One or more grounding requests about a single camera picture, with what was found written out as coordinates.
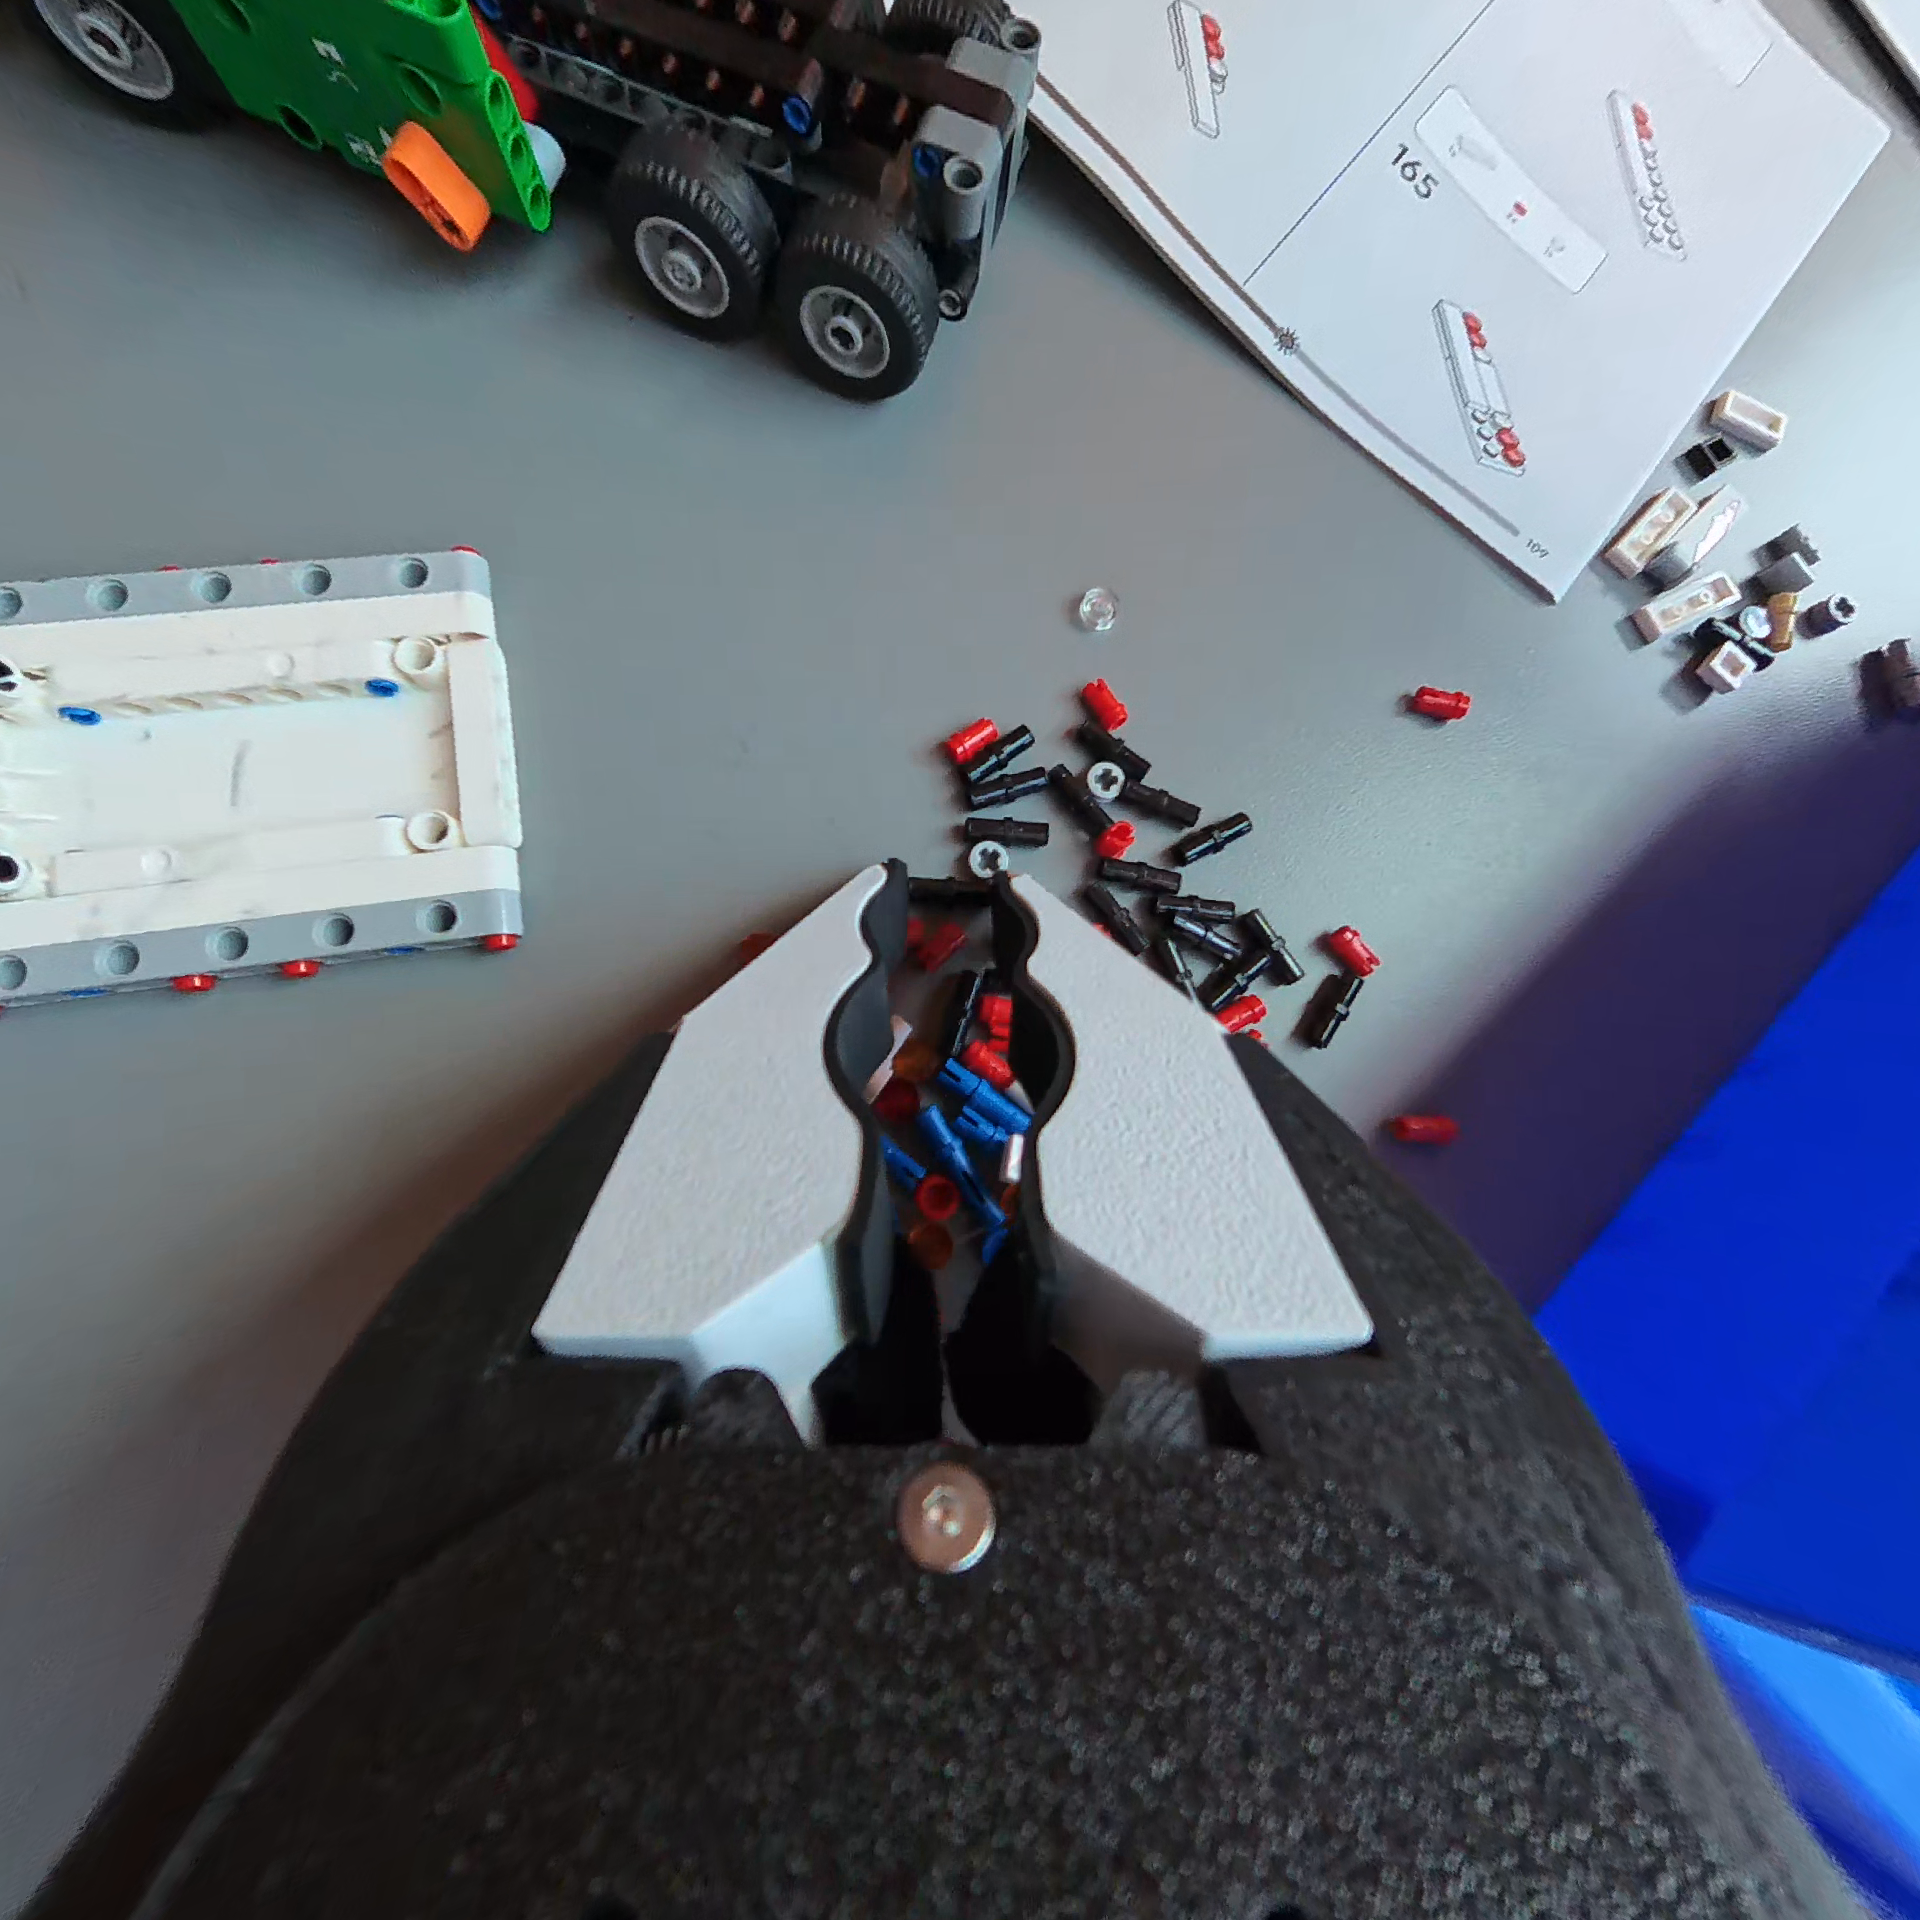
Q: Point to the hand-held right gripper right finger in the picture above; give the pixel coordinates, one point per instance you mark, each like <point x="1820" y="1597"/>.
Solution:
<point x="1201" y="1188"/>

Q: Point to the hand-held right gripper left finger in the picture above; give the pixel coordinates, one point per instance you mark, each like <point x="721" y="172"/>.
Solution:
<point x="704" y="1188"/>

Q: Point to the pile of small lego pins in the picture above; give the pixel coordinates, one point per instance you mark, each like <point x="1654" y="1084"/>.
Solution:
<point x="1137" y="867"/>

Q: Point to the white grey lego panel assembly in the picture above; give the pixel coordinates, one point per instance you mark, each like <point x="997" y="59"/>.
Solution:
<point x="256" y="750"/>

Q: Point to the red lego pin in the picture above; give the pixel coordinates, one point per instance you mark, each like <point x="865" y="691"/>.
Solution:
<point x="1438" y="704"/>
<point x="1422" y="1130"/>

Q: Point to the orange round lego stud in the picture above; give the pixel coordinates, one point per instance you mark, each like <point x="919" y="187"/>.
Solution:
<point x="916" y="1063"/>
<point x="926" y="1243"/>

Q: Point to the dark brown lego piece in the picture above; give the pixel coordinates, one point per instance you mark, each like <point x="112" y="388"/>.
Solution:
<point x="1892" y="672"/>

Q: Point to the white green lego truck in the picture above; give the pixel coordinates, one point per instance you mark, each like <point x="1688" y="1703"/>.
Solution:
<point x="704" y="211"/>

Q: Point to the lego instruction booklet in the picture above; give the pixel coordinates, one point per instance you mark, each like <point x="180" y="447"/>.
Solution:
<point x="1349" y="182"/>

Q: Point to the blue plastic bin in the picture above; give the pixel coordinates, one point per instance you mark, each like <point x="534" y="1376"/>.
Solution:
<point x="1769" y="1274"/>

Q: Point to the pile of small grey tiles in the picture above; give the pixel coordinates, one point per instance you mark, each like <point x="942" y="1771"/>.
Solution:
<point x="1664" y="534"/>

